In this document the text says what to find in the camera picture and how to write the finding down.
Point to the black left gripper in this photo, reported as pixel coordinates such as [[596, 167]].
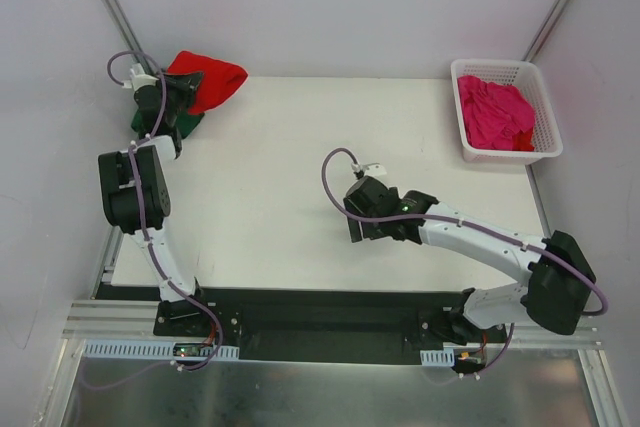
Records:
[[183, 92]]

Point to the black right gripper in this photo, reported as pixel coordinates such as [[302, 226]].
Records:
[[355, 222]]

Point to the red t shirt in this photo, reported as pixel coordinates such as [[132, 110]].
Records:
[[220, 80]]

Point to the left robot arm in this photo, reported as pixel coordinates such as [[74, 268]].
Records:
[[135, 195]]

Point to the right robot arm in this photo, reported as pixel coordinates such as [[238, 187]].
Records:
[[551, 280]]

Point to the folded green t shirt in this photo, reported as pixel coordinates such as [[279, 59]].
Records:
[[185, 123]]

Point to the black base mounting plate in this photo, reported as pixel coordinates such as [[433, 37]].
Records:
[[388, 328]]

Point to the pink t shirt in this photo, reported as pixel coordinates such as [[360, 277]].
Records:
[[493, 113]]

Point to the white plastic laundry basket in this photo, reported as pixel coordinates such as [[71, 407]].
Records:
[[527, 78]]

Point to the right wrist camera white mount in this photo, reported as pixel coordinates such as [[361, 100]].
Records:
[[374, 170]]

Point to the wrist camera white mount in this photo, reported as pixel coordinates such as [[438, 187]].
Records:
[[138, 78], [374, 170]]

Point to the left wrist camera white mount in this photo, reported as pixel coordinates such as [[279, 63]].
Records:
[[138, 78]]

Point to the right white slotted cable duct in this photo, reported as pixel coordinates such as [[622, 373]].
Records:
[[438, 358]]

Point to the white slotted cable duct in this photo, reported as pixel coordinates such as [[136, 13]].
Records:
[[146, 350], [438, 358]]

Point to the aluminium frame rail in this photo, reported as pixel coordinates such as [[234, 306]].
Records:
[[135, 320]]

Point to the left white slotted cable duct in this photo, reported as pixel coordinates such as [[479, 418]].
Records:
[[146, 350]]

